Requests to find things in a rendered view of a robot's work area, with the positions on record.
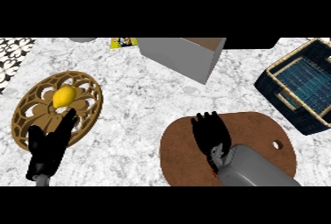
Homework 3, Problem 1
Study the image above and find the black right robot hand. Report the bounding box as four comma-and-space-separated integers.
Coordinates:
191, 110, 234, 175

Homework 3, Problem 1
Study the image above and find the black and white patterned tile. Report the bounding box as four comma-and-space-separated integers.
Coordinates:
0, 38, 37, 95

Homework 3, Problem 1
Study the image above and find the round carved wooden trivet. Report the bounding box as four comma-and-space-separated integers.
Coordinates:
11, 70, 105, 152

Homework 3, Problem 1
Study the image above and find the dark blue wicker basket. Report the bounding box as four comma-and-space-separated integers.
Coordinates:
253, 38, 331, 137

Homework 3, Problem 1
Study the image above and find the yellow printed packet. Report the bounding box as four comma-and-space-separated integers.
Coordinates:
108, 38, 141, 50

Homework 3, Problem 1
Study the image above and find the grey round object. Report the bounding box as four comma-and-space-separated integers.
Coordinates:
68, 38, 99, 44

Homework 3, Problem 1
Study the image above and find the black appliance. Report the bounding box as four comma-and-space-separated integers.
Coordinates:
222, 38, 283, 50

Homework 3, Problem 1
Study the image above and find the yellow lemon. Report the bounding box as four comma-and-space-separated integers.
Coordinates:
52, 84, 79, 109

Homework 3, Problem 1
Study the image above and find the brown wooden cutting board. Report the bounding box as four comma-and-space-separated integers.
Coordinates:
160, 111, 299, 187

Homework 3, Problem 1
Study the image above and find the grey open box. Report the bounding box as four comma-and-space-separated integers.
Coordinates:
136, 38, 228, 86

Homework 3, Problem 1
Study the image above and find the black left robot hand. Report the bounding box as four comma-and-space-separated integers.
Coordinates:
25, 108, 80, 182

